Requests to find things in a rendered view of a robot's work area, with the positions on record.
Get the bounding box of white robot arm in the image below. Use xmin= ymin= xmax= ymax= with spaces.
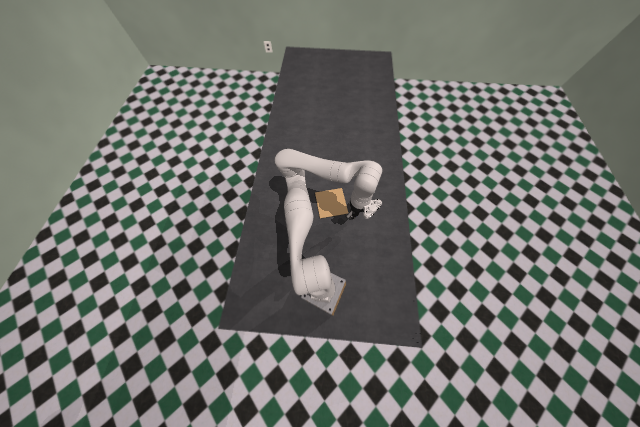
xmin=275 ymin=149 xmax=382 ymax=303

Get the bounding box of peach flat mat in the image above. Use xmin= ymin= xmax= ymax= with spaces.
xmin=315 ymin=188 xmax=348 ymax=218

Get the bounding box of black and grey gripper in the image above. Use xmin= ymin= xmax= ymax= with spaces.
xmin=345 ymin=200 xmax=364 ymax=220

